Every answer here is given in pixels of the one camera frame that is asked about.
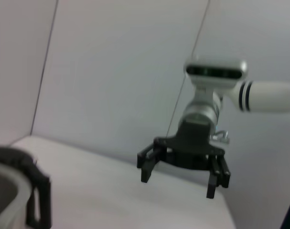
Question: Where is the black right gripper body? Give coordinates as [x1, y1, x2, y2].
[154, 122, 226, 170]

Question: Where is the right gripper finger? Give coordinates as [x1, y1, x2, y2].
[137, 142, 167, 184]
[205, 154, 231, 199]

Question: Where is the grey perforated plastic storage bin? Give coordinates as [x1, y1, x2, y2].
[0, 164, 33, 229]

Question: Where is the right gripper silver plug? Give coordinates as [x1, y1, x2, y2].
[210, 130, 231, 145]

